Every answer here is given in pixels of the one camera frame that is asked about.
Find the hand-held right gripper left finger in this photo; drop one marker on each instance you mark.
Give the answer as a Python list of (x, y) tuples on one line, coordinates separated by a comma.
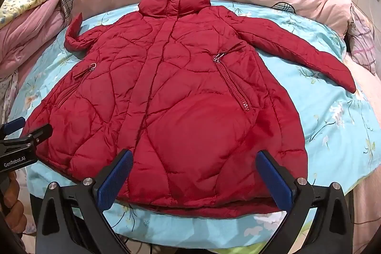
[(114, 179)]

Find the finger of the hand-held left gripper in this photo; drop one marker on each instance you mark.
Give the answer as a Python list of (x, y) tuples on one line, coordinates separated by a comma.
[(15, 124), (40, 132)]

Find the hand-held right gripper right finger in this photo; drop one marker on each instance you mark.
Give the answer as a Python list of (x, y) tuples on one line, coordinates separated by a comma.
[(275, 179)]

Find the red quilted jacket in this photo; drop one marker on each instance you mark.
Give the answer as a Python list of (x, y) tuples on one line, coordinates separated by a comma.
[(178, 99)]

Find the person's left hand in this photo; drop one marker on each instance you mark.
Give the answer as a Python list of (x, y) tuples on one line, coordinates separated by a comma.
[(13, 206)]

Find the light blue floral bed sheet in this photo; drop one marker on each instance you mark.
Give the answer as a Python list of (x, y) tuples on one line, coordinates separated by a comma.
[(327, 123)]

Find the plain pink blanket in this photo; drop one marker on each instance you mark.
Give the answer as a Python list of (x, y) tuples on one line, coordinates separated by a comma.
[(32, 27)]

